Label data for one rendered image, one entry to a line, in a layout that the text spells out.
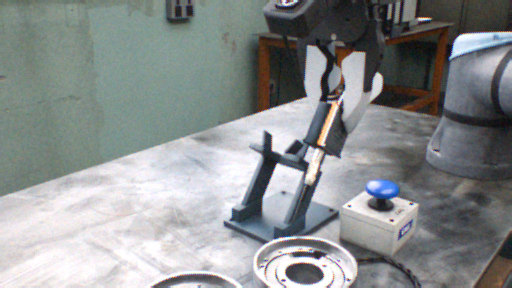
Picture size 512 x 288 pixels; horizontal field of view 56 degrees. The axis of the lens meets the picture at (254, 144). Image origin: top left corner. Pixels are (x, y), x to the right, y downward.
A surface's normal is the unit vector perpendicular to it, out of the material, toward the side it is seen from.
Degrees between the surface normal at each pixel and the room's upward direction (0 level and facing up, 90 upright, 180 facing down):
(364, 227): 90
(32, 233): 0
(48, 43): 90
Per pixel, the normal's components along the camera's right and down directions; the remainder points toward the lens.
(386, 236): -0.64, 0.25
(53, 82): 0.77, 0.22
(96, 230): 0.01, -0.94
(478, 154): -0.26, 0.03
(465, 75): -0.91, 0.13
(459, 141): -0.69, -0.07
